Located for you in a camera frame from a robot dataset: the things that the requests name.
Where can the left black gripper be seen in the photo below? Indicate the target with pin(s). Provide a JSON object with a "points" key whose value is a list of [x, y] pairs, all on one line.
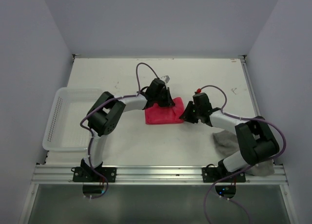
{"points": [[168, 101]]}

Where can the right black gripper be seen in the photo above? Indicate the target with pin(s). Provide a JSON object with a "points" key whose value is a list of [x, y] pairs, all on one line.
{"points": [[186, 116]]}

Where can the pink towel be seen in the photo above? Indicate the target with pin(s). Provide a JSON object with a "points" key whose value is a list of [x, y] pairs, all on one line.
{"points": [[157, 115]]}

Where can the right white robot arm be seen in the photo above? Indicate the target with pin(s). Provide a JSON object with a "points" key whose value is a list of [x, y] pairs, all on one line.
{"points": [[256, 141]]}

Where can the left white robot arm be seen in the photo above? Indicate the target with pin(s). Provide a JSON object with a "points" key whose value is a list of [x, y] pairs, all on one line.
{"points": [[105, 114]]}

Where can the grey towel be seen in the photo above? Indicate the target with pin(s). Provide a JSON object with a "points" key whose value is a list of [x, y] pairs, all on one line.
{"points": [[226, 144]]}

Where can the clear plastic basket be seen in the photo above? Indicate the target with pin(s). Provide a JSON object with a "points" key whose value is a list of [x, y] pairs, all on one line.
{"points": [[63, 131]]}

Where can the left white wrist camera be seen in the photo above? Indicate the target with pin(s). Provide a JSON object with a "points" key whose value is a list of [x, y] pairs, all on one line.
{"points": [[165, 78]]}

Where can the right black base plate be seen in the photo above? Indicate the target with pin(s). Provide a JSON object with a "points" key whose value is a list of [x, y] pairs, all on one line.
{"points": [[212, 174]]}

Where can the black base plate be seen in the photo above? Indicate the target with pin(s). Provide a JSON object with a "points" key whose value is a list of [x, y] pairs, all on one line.
{"points": [[212, 174], [109, 174]]}

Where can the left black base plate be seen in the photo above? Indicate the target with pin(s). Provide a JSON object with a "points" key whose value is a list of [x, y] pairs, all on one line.
{"points": [[109, 174]]}

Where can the aluminium mounting rail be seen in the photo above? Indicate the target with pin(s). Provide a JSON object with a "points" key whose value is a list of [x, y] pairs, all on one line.
{"points": [[150, 175]]}

